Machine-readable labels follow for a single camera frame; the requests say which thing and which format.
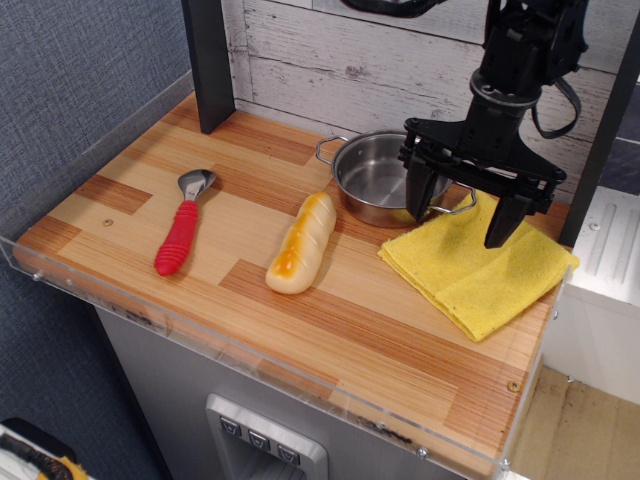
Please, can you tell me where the yellow folded cloth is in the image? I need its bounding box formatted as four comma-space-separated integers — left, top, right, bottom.
378, 192, 580, 342

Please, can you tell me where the dark left post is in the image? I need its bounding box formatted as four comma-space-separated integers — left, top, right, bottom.
181, 0, 235, 134

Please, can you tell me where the black and orange object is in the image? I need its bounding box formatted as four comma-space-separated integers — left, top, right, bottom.
1, 417, 91, 479

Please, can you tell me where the clear acrylic guard rail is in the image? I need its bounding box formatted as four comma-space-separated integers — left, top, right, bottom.
1, 67, 556, 478

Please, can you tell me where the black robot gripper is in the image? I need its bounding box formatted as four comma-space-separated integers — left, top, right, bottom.
399, 71, 567, 249

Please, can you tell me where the red handled metal spoon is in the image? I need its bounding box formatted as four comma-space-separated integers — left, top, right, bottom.
154, 169, 217, 276

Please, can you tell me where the silver dispenser panel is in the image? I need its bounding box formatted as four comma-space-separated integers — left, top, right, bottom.
206, 394, 329, 479

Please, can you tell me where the dark post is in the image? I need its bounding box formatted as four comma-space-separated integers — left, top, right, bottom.
559, 17, 639, 247
181, 0, 235, 134

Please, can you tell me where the white side unit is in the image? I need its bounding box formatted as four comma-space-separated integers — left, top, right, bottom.
542, 187, 639, 404

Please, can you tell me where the cream bread bun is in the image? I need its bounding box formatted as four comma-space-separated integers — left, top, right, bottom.
265, 192, 337, 295

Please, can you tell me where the small steel pot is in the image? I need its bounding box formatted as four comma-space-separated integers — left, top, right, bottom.
315, 130, 477, 228

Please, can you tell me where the dark right post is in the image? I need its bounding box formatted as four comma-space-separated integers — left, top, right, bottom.
559, 17, 639, 247

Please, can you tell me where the grey toy fridge cabinet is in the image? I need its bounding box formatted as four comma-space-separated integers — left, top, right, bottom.
97, 309, 457, 479

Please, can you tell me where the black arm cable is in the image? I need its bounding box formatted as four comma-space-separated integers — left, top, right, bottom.
530, 77, 583, 140

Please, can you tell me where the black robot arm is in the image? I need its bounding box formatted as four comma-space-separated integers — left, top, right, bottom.
399, 1, 588, 249

